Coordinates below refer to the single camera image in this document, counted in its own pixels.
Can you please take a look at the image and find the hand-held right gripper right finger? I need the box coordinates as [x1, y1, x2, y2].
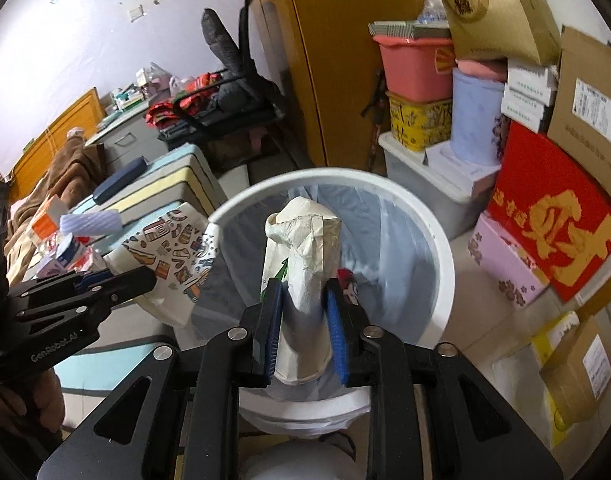
[323, 280, 576, 480]

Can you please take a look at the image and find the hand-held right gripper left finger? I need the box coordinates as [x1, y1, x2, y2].
[36, 277, 286, 480]

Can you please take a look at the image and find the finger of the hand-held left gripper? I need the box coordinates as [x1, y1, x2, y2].
[6, 266, 157, 311]
[16, 292, 114, 326]

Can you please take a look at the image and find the crushed patterned paper cup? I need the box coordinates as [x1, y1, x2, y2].
[104, 202, 222, 330]

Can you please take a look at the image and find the white paper cup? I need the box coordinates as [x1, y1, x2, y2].
[260, 197, 342, 386]

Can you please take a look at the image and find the white round trash bin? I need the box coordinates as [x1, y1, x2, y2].
[208, 169, 456, 437]

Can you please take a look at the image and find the person's left hand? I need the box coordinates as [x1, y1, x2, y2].
[0, 367, 65, 443]

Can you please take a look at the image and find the red cartoon wrapper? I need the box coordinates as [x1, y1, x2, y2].
[335, 269, 362, 307]

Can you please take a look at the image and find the small blue white carton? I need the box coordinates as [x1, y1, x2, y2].
[38, 236, 95, 278]

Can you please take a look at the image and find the white foam net sleeve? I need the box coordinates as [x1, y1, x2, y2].
[60, 210, 122, 237]

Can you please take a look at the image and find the orange and white box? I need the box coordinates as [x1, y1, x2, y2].
[30, 195, 70, 247]

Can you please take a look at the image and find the dark blue glasses case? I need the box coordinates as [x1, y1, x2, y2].
[92, 156, 149, 206]

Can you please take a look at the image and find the translucent bin liner bag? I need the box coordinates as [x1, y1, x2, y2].
[220, 182, 436, 433]

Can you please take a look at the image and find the brown blanket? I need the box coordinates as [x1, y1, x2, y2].
[4, 130, 110, 273]

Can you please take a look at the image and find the grey nightstand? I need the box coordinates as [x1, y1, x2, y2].
[84, 104, 187, 172]

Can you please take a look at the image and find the wooden headboard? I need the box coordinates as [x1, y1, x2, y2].
[8, 87, 107, 192]

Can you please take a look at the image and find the pink floral box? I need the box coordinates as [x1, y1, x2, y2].
[467, 212, 552, 309]

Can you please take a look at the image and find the pile of small boxes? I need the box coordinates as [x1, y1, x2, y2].
[104, 62, 172, 112]

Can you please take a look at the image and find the red patterned bag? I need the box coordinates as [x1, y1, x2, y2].
[146, 72, 222, 130]

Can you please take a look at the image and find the yellow and white carton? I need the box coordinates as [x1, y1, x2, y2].
[528, 310, 586, 452]

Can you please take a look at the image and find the yellow patterned box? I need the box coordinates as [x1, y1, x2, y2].
[385, 91, 456, 154]

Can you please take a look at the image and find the small taped cardboard box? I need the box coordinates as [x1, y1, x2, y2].
[538, 315, 611, 424]

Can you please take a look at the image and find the red gift box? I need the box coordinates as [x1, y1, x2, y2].
[487, 120, 611, 304]

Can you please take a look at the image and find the lavender plastic bucket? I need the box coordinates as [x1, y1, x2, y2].
[450, 67, 507, 167]

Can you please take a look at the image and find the grey cushioned chair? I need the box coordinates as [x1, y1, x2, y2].
[158, 0, 311, 162]

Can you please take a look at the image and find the wooden wardrobe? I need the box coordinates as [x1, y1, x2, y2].
[240, 0, 437, 182]

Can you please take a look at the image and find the pink plastic basin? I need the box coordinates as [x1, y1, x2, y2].
[373, 35, 459, 104]

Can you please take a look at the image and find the white medicine box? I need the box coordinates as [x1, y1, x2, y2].
[507, 59, 559, 89]
[500, 100, 554, 134]
[503, 82, 557, 109]

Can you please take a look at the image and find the pink folded cloth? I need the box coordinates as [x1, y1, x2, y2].
[455, 57, 509, 84]

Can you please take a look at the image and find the stack of grey booklets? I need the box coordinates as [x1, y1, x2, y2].
[368, 20, 454, 41]

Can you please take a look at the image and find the clear plastic bag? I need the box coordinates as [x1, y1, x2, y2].
[416, 0, 452, 27]

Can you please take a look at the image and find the large labelled cardboard box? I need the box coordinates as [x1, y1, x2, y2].
[547, 25, 611, 162]

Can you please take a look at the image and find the brown paper bag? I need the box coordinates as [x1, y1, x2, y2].
[423, 0, 562, 67]

